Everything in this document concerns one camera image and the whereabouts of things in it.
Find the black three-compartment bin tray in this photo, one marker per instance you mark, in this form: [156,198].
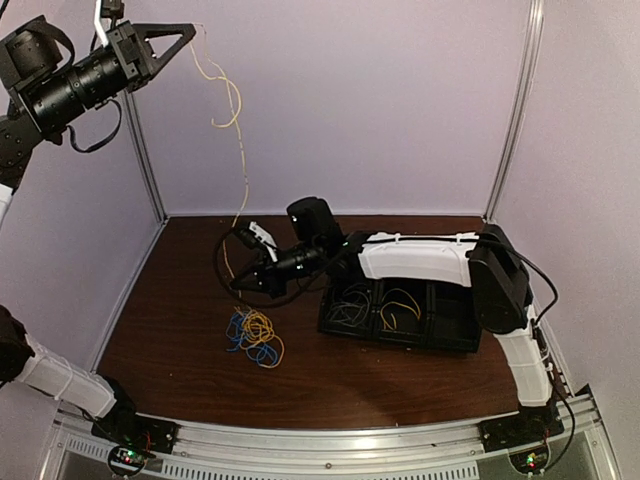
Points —
[429,315]

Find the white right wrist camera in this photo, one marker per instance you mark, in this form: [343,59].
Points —
[253,236]

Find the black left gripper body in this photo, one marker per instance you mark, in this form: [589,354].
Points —
[130,65]

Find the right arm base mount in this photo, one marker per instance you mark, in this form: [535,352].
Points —
[528,425]

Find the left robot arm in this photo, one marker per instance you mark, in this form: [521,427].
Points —
[49,89]

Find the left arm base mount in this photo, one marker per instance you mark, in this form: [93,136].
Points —
[140,433]

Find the aluminium frame post right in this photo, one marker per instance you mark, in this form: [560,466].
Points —
[529,59]

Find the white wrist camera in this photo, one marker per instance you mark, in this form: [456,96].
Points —
[107,13]
[253,236]

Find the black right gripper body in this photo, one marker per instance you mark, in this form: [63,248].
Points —
[279,281]

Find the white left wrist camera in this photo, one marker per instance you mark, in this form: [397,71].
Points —
[107,13]

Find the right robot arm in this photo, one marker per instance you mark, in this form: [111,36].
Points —
[476,277]

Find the aluminium frame post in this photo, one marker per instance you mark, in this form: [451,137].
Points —
[136,131]
[529,59]

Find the aluminium front rail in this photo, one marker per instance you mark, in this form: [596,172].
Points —
[450,450]

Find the aluminium frame post left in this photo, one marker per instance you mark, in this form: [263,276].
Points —
[136,131]

